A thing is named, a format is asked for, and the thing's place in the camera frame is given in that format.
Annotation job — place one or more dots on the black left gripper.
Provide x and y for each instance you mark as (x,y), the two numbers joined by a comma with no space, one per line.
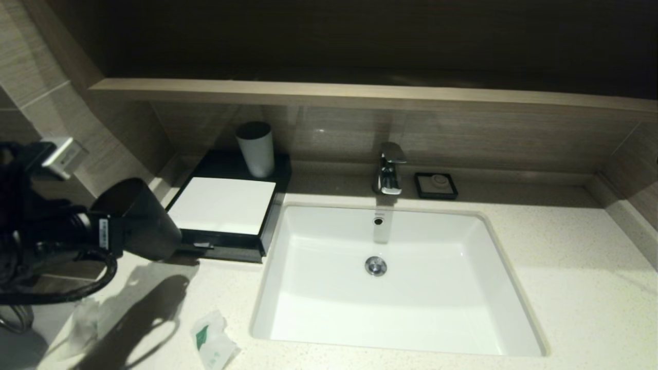
(105,234)

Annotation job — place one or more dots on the black tumbler cup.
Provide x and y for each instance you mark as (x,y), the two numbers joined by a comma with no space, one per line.
(149,226)

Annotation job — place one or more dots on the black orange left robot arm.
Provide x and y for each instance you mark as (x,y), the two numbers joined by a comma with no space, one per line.
(31,226)

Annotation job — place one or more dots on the black storage box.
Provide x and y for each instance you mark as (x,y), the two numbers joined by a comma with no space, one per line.
(226,162)

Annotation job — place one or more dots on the clear plastic wrapper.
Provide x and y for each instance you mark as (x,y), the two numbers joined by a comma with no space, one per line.
(82,329)

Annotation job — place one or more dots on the white square pad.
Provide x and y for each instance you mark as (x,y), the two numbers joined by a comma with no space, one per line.
(221,205)

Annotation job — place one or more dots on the green white sachet packet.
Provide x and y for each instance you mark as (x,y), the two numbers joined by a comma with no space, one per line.
(216,344)

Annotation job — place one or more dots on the white tumbler cup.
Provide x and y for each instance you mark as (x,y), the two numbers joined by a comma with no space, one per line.
(257,154)

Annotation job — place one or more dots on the chrome sink drain stopper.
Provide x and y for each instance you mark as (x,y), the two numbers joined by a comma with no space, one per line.
(376,266)

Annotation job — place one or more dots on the chrome faucet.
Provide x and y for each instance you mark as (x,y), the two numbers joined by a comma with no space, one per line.
(389,177)

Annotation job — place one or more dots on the white rectangular sink basin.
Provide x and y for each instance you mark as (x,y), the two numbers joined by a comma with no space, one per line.
(411,288)

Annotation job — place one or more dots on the black square soap dish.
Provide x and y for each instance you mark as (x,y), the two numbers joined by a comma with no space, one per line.
(419,193)

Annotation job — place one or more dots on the round white soap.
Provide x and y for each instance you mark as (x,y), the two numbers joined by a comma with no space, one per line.
(439,181)

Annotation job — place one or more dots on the wooden wall ledge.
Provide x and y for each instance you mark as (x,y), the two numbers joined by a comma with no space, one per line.
(360,95)

